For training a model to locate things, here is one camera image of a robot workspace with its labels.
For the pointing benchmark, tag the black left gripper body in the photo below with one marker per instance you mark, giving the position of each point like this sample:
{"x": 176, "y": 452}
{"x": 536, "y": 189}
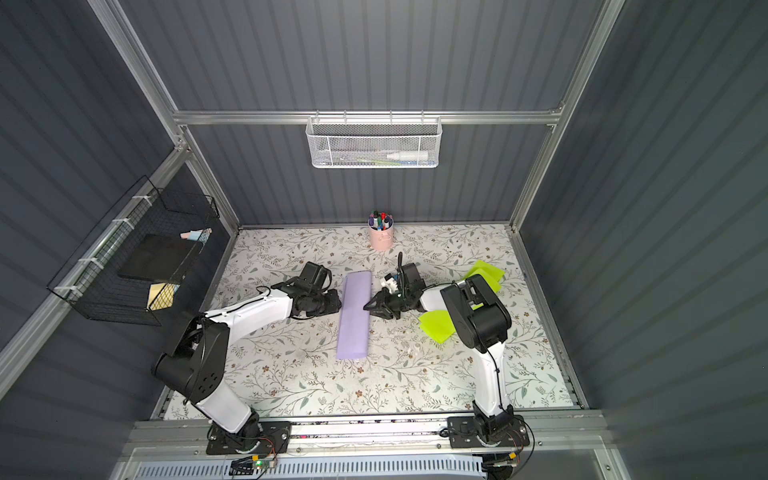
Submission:
{"x": 327, "y": 301}

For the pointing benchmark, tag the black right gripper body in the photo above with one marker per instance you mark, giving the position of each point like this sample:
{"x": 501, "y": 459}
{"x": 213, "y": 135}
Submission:
{"x": 384, "y": 301}

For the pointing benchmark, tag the lavender paper sheet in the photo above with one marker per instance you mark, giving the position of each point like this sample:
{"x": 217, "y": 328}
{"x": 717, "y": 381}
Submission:
{"x": 354, "y": 320}

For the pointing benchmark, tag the lime green paper sheet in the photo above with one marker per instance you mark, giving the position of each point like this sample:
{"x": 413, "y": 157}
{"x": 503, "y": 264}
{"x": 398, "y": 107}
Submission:
{"x": 439, "y": 325}

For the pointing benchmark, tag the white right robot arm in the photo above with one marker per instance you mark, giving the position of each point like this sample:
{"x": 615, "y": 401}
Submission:
{"x": 481, "y": 322}

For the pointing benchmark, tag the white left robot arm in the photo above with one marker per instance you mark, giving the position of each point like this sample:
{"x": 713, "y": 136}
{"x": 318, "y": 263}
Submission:
{"x": 193, "y": 362}

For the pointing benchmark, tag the pink pen cup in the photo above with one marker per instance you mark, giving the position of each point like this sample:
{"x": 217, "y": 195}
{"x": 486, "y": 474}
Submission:
{"x": 381, "y": 240}

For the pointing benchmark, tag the colored markers in cup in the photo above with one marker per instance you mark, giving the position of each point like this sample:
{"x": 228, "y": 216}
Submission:
{"x": 380, "y": 221}

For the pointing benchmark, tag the pastel sticky notes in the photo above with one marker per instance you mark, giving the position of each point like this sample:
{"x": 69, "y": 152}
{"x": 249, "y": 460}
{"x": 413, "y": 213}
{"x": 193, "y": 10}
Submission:
{"x": 197, "y": 235}

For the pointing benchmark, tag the white bottle in basket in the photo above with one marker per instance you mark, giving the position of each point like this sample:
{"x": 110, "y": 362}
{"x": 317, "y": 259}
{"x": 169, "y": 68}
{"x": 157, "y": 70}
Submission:
{"x": 409, "y": 156}

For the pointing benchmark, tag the yellow sticky note pad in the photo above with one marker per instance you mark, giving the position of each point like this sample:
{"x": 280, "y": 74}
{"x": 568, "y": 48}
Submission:
{"x": 161, "y": 296}

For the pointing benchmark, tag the black notebook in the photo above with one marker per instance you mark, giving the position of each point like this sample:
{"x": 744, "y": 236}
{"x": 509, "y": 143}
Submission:
{"x": 160, "y": 259}

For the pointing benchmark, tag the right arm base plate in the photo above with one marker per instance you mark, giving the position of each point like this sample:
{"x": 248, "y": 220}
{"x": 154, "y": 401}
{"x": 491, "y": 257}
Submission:
{"x": 465, "y": 432}

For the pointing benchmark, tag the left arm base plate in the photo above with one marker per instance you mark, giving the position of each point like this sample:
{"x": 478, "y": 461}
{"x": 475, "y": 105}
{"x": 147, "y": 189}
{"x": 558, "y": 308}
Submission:
{"x": 261, "y": 438}

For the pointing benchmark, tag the white wire mesh basket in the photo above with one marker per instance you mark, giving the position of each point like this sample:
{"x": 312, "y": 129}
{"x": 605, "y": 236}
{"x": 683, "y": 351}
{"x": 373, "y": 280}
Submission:
{"x": 349, "y": 145}

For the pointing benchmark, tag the black wire wall basket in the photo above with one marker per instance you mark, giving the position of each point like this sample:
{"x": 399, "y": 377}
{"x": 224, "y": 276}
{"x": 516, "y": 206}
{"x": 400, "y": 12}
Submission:
{"x": 92, "y": 286}

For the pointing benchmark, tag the aluminium mounting rail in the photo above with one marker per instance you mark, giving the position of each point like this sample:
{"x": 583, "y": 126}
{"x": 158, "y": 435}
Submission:
{"x": 395, "y": 434}

